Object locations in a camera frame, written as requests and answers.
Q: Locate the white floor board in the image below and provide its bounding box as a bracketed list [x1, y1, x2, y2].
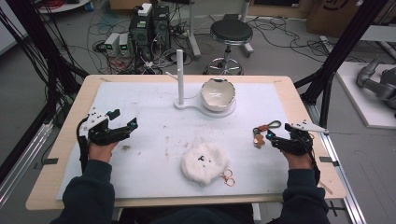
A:
[335, 61, 396, 131]

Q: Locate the gingerbread figure keychain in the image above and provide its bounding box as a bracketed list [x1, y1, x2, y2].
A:
[252, 119, 283, 150]

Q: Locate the person's lap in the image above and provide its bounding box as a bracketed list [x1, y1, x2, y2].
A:
[120, 203, 255, 224]

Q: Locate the person's right hand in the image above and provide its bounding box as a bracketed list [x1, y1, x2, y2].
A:
[281, 148, 314, 171]

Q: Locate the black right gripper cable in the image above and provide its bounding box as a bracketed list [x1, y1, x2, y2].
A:
[306, 132, 321, 186]

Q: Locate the tangle of floor cables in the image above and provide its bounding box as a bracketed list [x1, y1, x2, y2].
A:
[62, 3, 368, 76]

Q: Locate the aluminium rail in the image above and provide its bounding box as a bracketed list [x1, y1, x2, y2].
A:
[0, 121, 54, 208]
[304, 102, 368, 224]

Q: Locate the black round stool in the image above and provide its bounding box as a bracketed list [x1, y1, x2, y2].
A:
[203, 18, 255, 77]

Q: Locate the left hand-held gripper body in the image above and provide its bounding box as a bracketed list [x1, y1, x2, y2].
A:
[78, 106, 130, 147]

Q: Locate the white table mat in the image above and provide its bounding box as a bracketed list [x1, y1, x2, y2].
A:
[55, 81, 292, 201]

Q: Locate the black frame strut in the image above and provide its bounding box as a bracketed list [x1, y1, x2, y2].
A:
[5, 0, 90, 122]
[293, 0, 390, 129]

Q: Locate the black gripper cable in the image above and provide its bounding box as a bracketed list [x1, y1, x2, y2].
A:
[306, 132, 321, 186]
[76, 117, 90, 174]

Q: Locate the white table leg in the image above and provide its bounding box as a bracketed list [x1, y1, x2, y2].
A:
[186, 0, 203, 60]

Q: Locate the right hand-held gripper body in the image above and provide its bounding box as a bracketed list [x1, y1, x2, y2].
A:
[275, 119, 330, 157]

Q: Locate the white ceramic bowl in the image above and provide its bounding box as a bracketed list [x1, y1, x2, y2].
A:
[200, 77, 236, 113]

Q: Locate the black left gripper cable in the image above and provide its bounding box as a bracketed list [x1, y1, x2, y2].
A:
[76, 117, 90, 174]

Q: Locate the white box on computer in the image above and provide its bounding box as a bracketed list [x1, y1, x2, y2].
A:
[136, 2, 153, 18]

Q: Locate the person's left hand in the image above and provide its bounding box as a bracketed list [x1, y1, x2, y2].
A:
[88, 140, 120, 163]

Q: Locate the black computer tower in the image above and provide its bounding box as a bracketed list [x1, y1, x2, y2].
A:
[151, 5, 172, 51]
[128, 11, 154, 63]

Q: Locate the white stand with post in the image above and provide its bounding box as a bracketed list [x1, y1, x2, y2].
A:
[164, 49, 237, 119]

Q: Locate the cardboard box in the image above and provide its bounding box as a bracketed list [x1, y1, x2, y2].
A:
[305, 0, 389, 39]

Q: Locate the grey power supply unit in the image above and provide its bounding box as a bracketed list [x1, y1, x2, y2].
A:
[118, 33, 132, 58]
[104, 32, 121, 58]

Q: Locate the white fluffy pouch keychain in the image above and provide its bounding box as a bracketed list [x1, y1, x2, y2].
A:
[180, 142, 236, 188]

